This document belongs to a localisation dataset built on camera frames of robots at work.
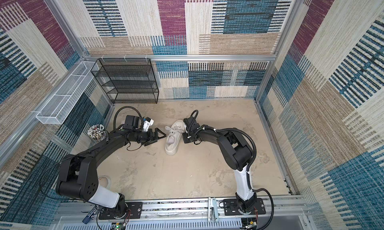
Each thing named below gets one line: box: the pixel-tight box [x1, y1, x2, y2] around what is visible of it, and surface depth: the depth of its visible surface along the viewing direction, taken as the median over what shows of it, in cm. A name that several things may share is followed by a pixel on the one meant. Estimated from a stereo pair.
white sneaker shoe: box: [164, 119, 187, 156], surface depth 94 cm
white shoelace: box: [165, 126, 184, 138], surface depth 96 cm
